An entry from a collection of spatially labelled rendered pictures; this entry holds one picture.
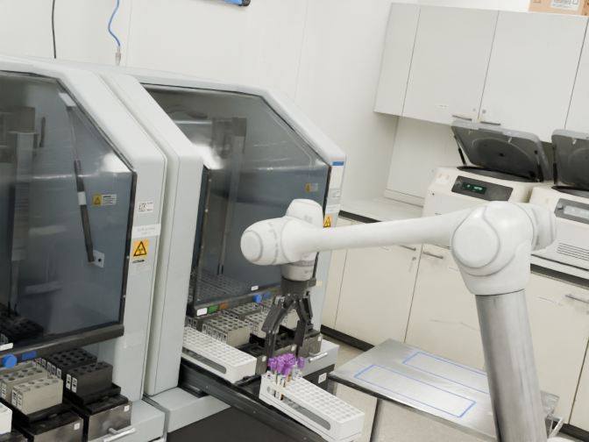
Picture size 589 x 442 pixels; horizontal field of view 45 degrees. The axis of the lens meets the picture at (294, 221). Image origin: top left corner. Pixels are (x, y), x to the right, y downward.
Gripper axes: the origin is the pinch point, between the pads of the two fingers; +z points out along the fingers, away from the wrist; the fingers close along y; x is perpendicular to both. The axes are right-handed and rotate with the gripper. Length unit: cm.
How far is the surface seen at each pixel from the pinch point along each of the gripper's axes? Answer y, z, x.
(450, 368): 63, 14, -23
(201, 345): -0.8, 10.5, 30.0
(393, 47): 259, -94, 134
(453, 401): 41, 14, -35
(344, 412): -3.1, 8.5, -23.8
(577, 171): 271, -40, 9
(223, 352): 1.2, 10.7, 22.3
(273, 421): -6.4, 18.4, -4.9
